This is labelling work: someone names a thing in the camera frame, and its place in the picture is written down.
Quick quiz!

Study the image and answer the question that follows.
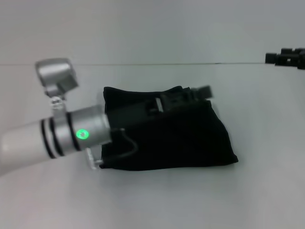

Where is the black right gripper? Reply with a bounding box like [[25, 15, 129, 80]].
[[264, 47, 305, 71]]

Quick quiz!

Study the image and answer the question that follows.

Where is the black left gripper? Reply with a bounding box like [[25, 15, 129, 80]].
[[106, 85, 213, 144]]

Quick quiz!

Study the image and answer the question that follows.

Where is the black shirt with FREE print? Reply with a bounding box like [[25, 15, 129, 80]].
[[98, 85, 239, 171]]

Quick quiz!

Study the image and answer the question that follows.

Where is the left gripper cable with plugs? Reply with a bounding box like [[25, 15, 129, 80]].
[[85, 128, 138, 170]]

